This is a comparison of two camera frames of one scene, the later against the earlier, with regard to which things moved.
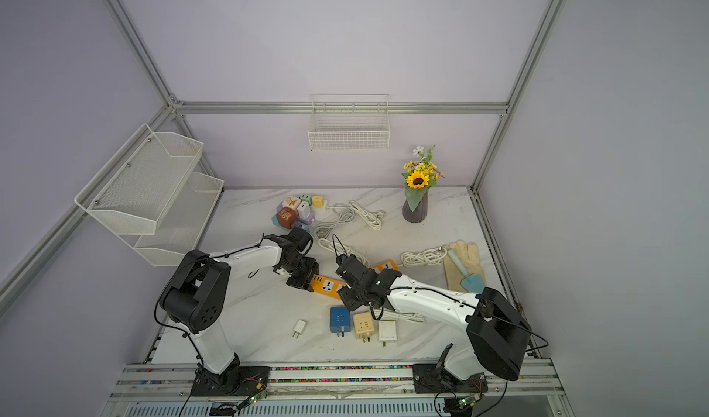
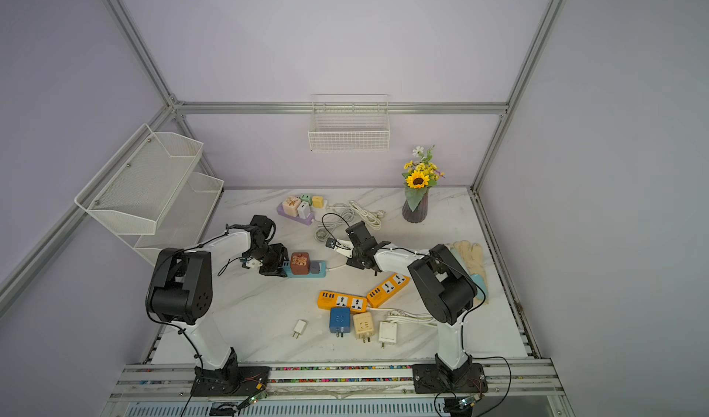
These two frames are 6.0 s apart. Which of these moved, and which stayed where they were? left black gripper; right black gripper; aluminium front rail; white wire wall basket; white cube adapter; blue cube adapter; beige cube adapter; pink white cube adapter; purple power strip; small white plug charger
Moved: right black gripper; left black gripper
Stayed: white cube adapter; small white plug charger; purple power strip; beige cube adapter; aluminium front rail; blue cube adapter; pink white cube adapter; white wire wall basket
